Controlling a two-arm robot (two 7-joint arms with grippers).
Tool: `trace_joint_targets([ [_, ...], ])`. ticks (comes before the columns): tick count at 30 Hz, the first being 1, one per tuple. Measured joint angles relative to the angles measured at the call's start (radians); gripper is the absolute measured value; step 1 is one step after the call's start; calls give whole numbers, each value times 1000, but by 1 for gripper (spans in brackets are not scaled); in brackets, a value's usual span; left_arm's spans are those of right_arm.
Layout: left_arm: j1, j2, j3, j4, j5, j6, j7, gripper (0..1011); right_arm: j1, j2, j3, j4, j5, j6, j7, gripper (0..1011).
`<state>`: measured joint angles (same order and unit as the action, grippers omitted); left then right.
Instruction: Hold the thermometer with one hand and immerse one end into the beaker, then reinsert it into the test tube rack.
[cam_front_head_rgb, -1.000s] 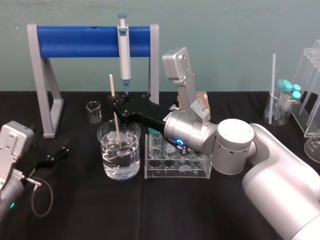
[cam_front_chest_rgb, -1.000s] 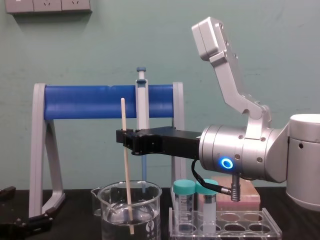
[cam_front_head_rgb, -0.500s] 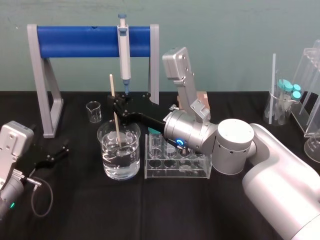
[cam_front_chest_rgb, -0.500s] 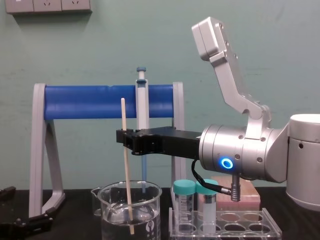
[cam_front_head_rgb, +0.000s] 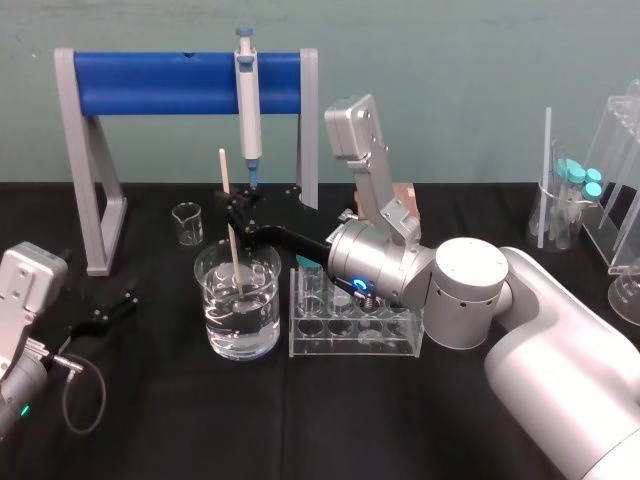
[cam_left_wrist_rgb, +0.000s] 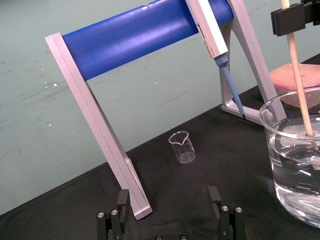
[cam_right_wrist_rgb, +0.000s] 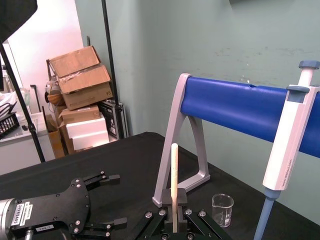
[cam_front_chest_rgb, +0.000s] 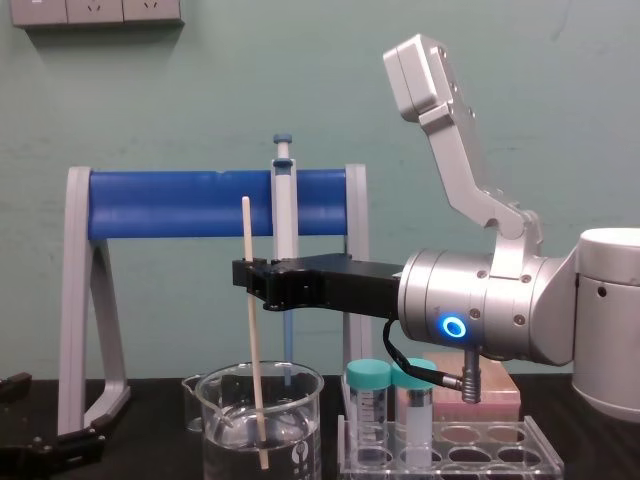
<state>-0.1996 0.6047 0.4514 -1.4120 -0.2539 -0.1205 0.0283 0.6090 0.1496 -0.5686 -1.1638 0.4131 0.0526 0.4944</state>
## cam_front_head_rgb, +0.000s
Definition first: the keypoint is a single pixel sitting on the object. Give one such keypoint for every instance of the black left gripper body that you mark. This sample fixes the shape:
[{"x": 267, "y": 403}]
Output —
[{"x": 75, "y": 310}]

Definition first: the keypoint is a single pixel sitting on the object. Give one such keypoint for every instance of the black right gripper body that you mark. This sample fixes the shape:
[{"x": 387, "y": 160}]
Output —
[{"x": 295, "y": 225}]

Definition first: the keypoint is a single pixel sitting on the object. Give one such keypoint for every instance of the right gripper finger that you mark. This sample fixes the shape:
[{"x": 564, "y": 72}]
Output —
[
  {"x": 250, "y": 197},
  {"x": 239, "y": 220}
]

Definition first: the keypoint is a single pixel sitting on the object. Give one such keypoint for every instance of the pale stick thermometer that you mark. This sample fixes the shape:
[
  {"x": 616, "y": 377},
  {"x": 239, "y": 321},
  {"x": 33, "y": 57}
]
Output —
[{"x": 223, "y": 170}]

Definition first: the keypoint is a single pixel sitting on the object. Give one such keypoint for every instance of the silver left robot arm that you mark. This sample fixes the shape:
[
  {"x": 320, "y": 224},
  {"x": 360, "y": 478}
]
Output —
[{"x": 20, "y": 280}]

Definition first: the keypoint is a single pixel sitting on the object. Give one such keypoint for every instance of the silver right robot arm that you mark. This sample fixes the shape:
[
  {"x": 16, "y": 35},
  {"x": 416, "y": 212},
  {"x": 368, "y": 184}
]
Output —
[{"x": 525, "y": 325}]

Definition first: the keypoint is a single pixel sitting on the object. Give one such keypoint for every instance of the teal capped tube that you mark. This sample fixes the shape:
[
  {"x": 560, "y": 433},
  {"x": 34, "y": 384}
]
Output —
[
  {"x": 570, "y": 170},
  {"x": 594, "y": 175},
  {"x": 306, "y": 272},
  {"x": 593, "y": 191}
]

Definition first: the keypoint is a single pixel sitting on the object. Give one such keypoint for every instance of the small empty glass beaker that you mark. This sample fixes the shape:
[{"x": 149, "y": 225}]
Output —
[{"x": 187, "y": 225}]

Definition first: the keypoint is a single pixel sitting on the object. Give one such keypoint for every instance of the large glass beaker with water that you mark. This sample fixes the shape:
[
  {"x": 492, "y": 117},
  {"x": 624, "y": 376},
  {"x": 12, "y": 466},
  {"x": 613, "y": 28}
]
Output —
[{"x": 220, "y": 325}]

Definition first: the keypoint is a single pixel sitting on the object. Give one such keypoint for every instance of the clear acrylic test tube rack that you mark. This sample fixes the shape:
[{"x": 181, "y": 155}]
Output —
[{"x": 350, "y": 345}]

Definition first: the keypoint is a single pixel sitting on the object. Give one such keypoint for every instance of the glass beaker holding rods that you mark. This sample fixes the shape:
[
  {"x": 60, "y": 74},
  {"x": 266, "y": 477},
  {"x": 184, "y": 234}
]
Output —
[{"x": 560, "y": 230}]

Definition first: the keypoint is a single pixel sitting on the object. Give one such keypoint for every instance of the white and blue pipette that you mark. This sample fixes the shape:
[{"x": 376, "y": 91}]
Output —
[{"x": 248, "y": 120}]

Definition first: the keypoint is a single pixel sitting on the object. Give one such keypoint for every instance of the grey and blue pipette stand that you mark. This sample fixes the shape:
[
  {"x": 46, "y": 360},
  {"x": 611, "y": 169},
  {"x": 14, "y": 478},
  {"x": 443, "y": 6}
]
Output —
[{"x": 150, "y": 85}]

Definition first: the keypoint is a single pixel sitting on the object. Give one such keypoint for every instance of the black table cloth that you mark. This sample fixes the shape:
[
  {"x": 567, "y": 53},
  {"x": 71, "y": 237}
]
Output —
[{"x": 350, "y": 425}]

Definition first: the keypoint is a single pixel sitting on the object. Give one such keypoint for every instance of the long clear glass rod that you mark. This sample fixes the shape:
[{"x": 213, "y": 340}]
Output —
[{"x": 546, "y": 165}]

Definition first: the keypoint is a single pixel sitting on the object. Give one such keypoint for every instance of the tall clear acrylic stand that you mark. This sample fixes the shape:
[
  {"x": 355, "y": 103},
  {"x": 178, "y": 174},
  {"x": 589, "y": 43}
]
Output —
[{"x": 617, "y": 150}]

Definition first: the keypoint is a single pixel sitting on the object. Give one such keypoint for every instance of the clear glass flask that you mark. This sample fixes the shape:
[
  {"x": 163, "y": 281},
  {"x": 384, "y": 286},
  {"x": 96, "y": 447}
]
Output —
[{"x": 625, "y": 300}]

